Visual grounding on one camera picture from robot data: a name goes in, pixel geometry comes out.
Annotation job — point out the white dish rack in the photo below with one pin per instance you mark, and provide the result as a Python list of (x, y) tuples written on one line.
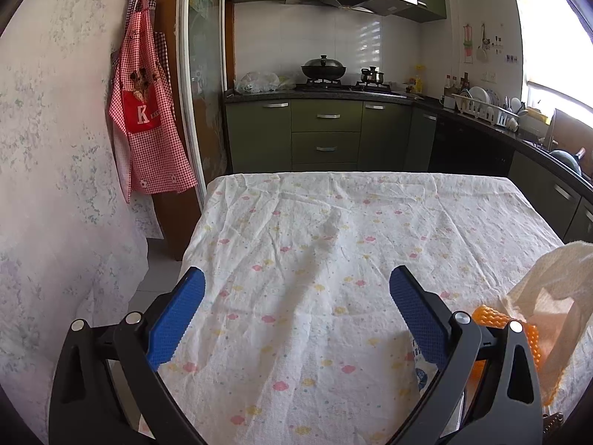
[(482, 109)]

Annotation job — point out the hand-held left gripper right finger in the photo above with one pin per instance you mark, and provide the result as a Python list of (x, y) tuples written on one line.
[(417, 317)]

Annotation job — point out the dark condiment bottle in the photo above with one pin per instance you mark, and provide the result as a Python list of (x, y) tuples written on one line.
[(464, 82)]

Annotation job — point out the pink wall hanging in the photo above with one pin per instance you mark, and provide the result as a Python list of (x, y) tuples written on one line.
[(469, 41)]

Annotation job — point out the clear plastic bag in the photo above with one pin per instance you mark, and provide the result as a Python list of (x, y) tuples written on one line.
[(259, 83)]

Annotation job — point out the blue pan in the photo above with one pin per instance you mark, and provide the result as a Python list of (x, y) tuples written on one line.
[(565, 160)]

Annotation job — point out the white wall hanging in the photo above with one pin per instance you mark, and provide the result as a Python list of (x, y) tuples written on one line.
[(483, 51)]

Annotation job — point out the small steel pot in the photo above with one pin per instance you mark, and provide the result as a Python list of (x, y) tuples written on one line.
[(373, 76)]

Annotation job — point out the black wok with lid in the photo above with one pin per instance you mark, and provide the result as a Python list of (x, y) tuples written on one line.
[(323, 68)]

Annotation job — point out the steel faucet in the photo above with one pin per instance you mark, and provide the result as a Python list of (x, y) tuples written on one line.
[(550, 130)]

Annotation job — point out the white labelled plastic jar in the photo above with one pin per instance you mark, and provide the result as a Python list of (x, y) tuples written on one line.
[(424, 371)]

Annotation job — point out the yellow bottle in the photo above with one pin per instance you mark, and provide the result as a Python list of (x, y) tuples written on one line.
[(419, 84)]

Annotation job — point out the floral white tablecloth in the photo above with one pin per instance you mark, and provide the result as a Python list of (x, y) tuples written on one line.
[(301, 264)]

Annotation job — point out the red checked apron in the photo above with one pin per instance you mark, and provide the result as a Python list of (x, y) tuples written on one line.
[(143, 116)]

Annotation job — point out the window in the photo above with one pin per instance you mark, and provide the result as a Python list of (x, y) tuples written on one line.
[(556, 32)]

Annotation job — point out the gas stove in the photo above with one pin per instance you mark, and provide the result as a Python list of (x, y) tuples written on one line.
[(343, 87)]

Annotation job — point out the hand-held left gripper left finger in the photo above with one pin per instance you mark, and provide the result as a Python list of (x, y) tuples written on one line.
[(176, 317)]

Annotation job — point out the glass sliding door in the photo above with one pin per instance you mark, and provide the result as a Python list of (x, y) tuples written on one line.
[(204, 55)]

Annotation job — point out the white plastic bag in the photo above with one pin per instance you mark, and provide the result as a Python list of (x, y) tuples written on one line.
[(556, 278)]

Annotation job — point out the green kitchen cabinet unit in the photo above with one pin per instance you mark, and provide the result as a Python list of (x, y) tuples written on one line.
[(324, 130)]

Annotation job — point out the orange bumpy plastic packing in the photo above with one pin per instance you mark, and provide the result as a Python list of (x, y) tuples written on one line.
[(491, 317)]

